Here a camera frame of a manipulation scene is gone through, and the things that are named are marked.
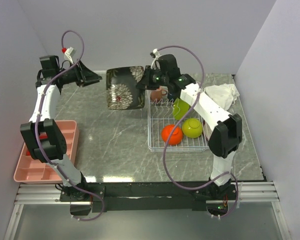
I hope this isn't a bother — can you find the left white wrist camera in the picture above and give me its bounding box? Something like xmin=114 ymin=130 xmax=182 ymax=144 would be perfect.
xmin=62 ymin=47 xmax=76 ymax=65

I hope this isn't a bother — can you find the purple cable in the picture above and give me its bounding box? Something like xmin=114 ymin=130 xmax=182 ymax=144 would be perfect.
xmin=34 ymin=30 xmax=106 ymax=223
xmin=162 ymin=45 xmax=240 ymax=219

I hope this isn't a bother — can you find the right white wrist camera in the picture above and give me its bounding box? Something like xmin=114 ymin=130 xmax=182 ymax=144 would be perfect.
xmin=150 ymin=48 xmax=161 ymax=70

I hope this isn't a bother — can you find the white wire dish rack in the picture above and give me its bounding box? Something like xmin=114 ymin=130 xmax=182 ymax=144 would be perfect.
xmin=147 ymin=93 xmax=208 ymax=153

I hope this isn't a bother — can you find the black floral square plate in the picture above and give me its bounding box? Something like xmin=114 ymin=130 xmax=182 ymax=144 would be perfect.
xmin=106 ymin=66 xmax=145 ymax=111

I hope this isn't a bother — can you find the pink compartment tray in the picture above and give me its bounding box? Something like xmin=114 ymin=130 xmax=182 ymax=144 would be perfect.
xmin=13 ymin=120 xmax=80 ymax=184

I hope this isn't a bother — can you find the dark blue ceramic mug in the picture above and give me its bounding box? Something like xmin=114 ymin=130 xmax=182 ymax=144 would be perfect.
xmin=167 ymin=90 xmax=179 ymax=102

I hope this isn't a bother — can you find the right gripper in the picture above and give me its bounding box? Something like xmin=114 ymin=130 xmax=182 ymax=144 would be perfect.
xmin=136 ymin=65 xmax=169 ymax=91

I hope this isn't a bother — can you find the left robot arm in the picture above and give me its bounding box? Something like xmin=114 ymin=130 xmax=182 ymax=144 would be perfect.
xmin=20 ymin=55 xmax=102 ymax=201

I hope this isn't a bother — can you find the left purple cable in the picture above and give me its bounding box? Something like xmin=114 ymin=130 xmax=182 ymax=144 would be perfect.
xmin=34 ymin=30 xmax=106 ymax=223

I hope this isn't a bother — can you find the green plate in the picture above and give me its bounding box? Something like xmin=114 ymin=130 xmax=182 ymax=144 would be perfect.
xmin=172 ymin=98 xmax=190 ymax=121

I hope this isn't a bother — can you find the white cloth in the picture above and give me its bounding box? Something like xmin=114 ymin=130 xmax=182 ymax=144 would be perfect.
xmin=204 ymin=84 xmax=240 ymax=111

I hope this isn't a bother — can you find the black base bar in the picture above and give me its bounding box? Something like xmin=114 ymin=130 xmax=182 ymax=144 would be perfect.
xmin=59 ymin=180 xmax=238 ymax=213

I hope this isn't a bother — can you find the brown rimmed round plate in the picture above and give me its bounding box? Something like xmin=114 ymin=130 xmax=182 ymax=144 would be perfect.
xmin=202 ymin=120 xmax=212 ymax=142

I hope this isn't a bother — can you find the pink ceramic mug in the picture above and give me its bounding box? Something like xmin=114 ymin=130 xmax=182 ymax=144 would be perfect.
xmin=150 ymin=87 xmax=168 ymax=102

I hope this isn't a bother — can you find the aluminium frame rail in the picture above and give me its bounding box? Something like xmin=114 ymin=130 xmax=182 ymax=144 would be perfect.
xmin=4 ymin=181 xmax=279 ymax=240

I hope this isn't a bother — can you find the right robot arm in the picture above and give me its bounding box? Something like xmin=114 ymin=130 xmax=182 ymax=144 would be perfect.
xmin=138 ymin=49 xmax=242 ymax=199

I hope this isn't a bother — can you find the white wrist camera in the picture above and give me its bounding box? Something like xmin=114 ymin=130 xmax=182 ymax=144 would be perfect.
xmin=150 ymin=48 xmax=161 ymax=70
xmin=62 ymin=47 xmax=76 ymax=65

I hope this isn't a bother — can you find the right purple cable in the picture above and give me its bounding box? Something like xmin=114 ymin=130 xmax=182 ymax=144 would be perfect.
xmin=162 ymin=45 xmax=240 ymax=219

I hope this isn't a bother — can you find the green bowl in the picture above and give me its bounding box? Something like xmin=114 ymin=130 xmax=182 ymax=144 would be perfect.
xmin=181 ymin=118 xmax=203 ymax=139

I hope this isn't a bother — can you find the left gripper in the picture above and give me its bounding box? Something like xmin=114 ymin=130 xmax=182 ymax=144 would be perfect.
xmin=56 ymin=58 xmax=102 ymax=87

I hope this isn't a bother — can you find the orange bowl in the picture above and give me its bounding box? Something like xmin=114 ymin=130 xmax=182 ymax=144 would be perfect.
xmin=161 ymin=124 xmax=183 ymax=146

